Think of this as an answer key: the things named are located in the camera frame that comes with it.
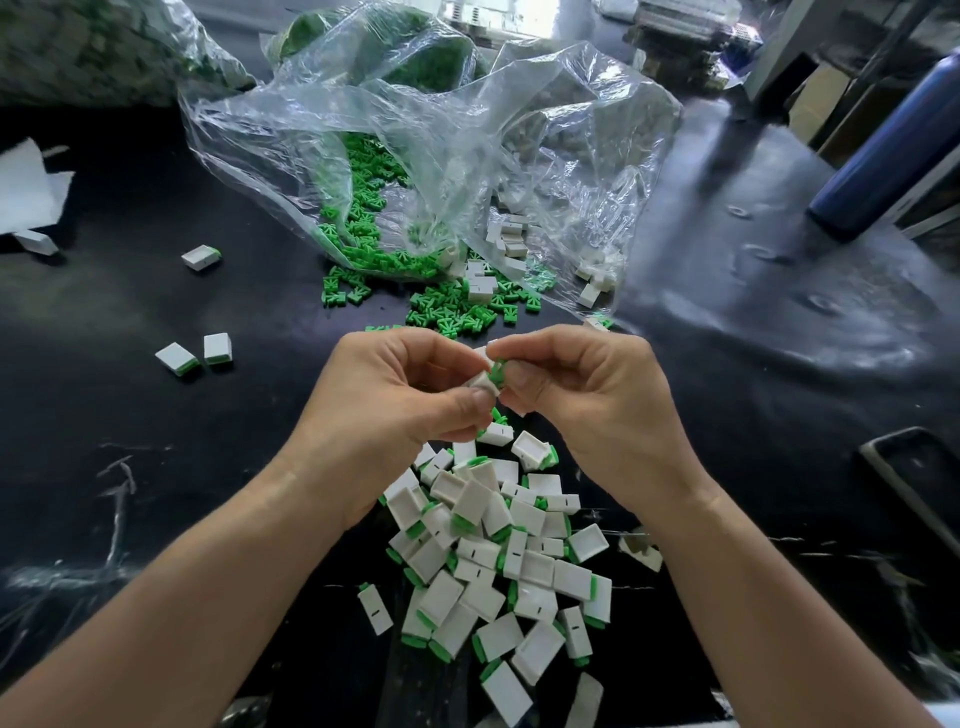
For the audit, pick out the assembled white-green part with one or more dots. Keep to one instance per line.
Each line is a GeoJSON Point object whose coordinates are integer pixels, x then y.
{"type": "Point", "coordinates": [177, 360]}
{"type": "Point", "coordinates": [35, 242]}
{"type": "Point", "coordinates": [218, 350]}
{"type": "Point", "coordinates": [201, 258]}
{"type": "Point", "coordinates": [374, 609]}

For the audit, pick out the person's right hand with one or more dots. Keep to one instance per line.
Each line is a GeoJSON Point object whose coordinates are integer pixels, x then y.
{"type": "Point", "coordinates": [608, 405]}

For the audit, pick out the white paper sheet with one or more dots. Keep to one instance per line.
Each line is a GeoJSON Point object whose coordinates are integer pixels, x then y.
{"type": "Point", "coordinates": [30, 188]}

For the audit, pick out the person's right forearm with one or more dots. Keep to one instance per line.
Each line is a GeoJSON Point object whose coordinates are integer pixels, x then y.
{"type": "Point", "coordinates": [788, 623]}

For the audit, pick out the large bag of assembled pieces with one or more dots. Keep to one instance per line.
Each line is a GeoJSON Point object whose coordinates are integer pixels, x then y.
{"type": "Point", "coordinates": [105, 45]}

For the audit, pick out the brown cardboard box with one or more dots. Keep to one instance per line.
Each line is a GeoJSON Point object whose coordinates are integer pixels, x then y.
{"type": "Point", "coordinates": [822, 102]}

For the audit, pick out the white plastic part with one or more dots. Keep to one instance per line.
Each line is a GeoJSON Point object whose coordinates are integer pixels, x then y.
{"type": "Point", "coordinates": [483, 386]}

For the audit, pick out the person's left forearm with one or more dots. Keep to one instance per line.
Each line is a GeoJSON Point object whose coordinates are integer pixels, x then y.
{"type": "Point", "coordinates": [158, 623]}

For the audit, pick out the empty white shell right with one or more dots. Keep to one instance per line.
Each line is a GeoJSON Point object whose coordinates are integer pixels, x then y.
{"type": "Point", "coordinates": [641, 551]}

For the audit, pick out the pile of green clips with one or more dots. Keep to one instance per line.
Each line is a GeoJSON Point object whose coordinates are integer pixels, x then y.
{"type": "Point", "coordinates": [368, 225]}

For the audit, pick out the pile of assembled white-green pieces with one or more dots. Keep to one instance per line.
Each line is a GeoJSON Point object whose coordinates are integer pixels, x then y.
{"type": "Point", "coordinates": [495, 578]}

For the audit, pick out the grey machine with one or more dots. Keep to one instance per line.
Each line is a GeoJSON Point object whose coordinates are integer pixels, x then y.
{"type": "Point", "coordinates": [683, 30]}

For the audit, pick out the clear plastic bag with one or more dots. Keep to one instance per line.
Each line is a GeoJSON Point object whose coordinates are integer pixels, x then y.
{"type": "Point", "coordinates": [593, 128]}

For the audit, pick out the heap of white caps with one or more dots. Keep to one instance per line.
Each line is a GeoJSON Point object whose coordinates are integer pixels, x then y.
{"type": "Point", "coordinates": [510, 240]}

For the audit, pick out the black smartphone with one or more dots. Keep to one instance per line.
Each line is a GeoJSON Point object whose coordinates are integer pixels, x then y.
{"type": "Point", "coordinates": [918, 495]}

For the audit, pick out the blue cylinder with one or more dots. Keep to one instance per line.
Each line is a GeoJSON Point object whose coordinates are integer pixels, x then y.
{"type": "Point", "coordinates": [893, 150]}

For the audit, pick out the person's left hand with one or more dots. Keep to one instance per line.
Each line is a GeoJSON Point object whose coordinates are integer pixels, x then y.
{"type": "Point", "coordinates": [375, 428]}

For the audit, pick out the plastic bag full of green pieces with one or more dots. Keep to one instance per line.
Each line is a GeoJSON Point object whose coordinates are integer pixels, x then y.
{"type": "Point", "coordinates": [420, 53]}

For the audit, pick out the white metal frame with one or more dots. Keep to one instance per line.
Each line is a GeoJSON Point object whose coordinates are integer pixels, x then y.
{"type": "Point", "coordinates": [777, 45]}

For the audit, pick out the green plastic part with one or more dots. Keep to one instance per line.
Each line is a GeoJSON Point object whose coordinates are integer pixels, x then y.
{"type": "Point", "coordinates": [497, 371]}

